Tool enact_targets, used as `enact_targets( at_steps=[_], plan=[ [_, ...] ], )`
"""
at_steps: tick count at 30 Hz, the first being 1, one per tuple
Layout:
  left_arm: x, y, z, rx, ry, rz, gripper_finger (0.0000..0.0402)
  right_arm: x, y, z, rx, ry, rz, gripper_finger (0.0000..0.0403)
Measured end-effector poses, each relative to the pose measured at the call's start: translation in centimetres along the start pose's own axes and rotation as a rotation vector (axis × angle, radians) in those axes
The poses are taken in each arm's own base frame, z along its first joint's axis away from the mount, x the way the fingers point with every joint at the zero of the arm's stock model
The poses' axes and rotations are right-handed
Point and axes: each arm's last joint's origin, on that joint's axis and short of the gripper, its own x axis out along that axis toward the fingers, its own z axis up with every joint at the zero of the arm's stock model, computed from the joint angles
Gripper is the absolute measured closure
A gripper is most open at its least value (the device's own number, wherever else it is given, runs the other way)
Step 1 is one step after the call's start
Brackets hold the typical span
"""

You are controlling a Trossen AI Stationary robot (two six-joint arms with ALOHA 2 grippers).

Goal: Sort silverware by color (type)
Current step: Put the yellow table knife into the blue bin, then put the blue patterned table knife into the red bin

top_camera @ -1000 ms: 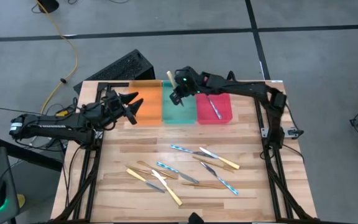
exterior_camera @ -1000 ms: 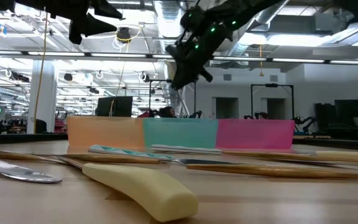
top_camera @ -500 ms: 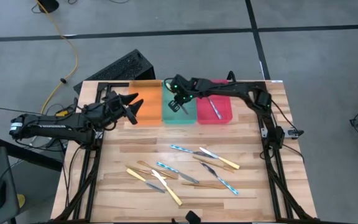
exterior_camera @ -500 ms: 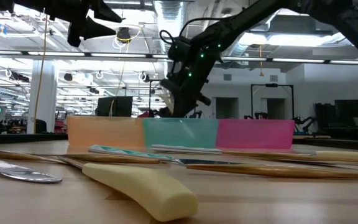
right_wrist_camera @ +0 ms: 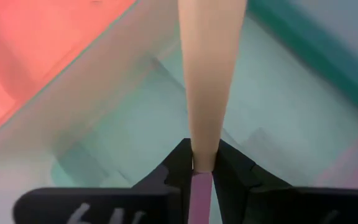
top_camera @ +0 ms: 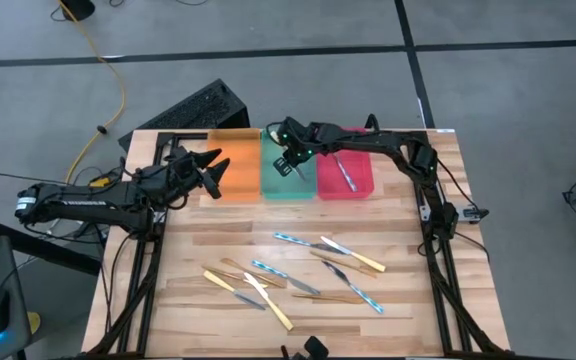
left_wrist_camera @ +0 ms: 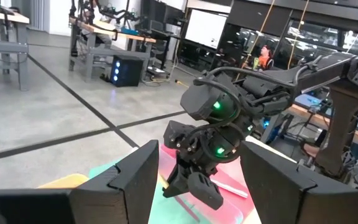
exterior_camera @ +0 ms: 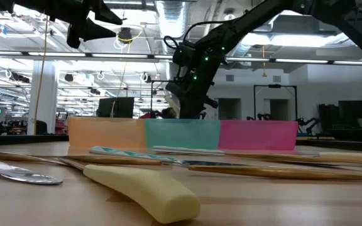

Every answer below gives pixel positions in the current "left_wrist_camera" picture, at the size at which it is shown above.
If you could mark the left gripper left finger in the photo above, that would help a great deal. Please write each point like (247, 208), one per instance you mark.
(104, 202)

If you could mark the pink plastic bin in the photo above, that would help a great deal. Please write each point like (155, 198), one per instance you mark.
(228, 214)

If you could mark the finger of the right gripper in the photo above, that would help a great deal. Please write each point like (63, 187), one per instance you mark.
(205, 191)
(179, 183)

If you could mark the white display screen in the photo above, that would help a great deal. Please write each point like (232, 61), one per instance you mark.
(205, 28)

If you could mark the wooden desk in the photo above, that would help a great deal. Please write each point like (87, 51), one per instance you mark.
(315, 119)

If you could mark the wooden top workbench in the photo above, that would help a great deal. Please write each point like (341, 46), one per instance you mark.
(92, 53)

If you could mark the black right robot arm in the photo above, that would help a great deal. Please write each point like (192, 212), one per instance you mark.
(322, 68)

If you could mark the black computer tower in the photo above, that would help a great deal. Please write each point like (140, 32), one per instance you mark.
(127, 71)

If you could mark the gray workbench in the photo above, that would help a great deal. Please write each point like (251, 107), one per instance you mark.
(20, 46)

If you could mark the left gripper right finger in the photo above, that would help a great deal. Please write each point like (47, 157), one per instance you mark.
(291, 202)

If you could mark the orange plastic bin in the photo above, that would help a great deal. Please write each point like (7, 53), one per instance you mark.
(64, 182)

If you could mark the teal plastic bin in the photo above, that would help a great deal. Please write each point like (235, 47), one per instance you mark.
(166, 211)

